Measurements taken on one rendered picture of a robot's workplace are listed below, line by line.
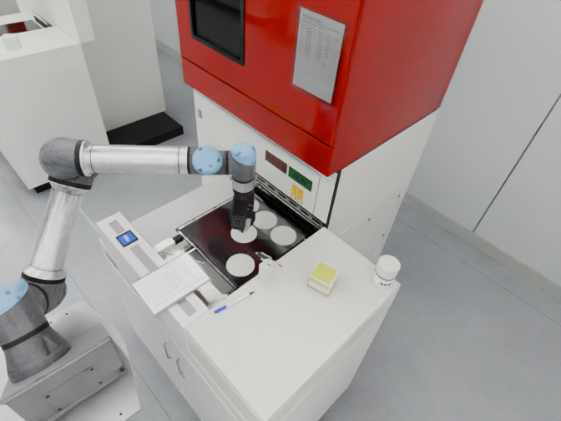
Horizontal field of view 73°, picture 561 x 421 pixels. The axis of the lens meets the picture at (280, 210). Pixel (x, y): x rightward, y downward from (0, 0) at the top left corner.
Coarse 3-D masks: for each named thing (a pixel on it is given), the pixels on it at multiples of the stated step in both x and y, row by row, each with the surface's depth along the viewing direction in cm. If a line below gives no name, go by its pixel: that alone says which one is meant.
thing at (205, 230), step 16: (224, 208) 156; (192, 224) 149; (208, 224) 149; (224, 224) 150; (288, 224) 152; (192, 240) 143; (208, 240) 143; (224, 240) 144; (256, 240) 145; (208, 256) 138; (224, 256) 139; (256, 256) 140; (272, 256) 140; (224, 272) 134; (256, 272) 135
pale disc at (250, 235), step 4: (252, 228) 149; (232, 232) 147; (236, 232) 147; (248, 232) 148; (252, 232) 148; (256, 232) 148; (232, 236) 146; (236, 236) 146; (240, 236) 146; (244, 236) 146; (248, 236) 146; (252, 236) 146; (236, 240) 145; (240, 240) 145; (244, 240) 145; (248, 240) 145; (252, 240) 145
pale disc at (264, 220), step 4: (260, 212) 156; (264, 212) 156; (268, 212) 156; (256, 216) 154; (260, 216) 154; (264, 216) 154; (268, 216) 155; (272, 216) 155; (256, 220) 153; (260, 220) 153; (264, 220) 153; (268, 220) 153; (272, 220) 153; (276, 220) 154; (256, 224) 151; (260, 224) 151; (264, 224) 151; (268, 224) 152; (272, 224) 152; (260, 228) 150; (264, 228) 150; (268, 228) 150
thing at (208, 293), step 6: (168, 252) 140; (174, 252) 141; (198, 288) 131; (204, 288) 131; (210, 288) 131; (198, 294) 129; (204, 294) 129; (210, 294) 129; (216, 294) 130; (204, 300) 128; (210, 300) 128
